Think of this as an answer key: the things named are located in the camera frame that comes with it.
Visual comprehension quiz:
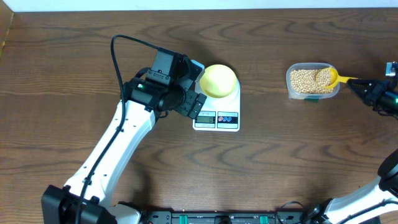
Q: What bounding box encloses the yellow plastic measuring scoop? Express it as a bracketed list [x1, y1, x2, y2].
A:
[315, 67, 356, 90]

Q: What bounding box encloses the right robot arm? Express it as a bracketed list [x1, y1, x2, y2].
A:
[302, 78, 397, 223]

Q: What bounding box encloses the yellow plastic bowl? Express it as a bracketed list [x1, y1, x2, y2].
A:
[199, 64, 238, 98]

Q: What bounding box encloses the clear container of soybeans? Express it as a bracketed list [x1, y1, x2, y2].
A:
[286, 62, 340, 100]

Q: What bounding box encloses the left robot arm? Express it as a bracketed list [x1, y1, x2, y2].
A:
[41, 48, 206, 223]

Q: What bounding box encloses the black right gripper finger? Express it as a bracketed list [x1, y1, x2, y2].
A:
[346, 79, 378, 86]
[348, 83, 375, 101]

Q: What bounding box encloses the white digital kitchen scale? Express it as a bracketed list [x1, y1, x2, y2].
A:
[192, 76, 241, 132]

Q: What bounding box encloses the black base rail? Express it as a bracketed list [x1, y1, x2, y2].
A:
[138, 210, 303, 224]

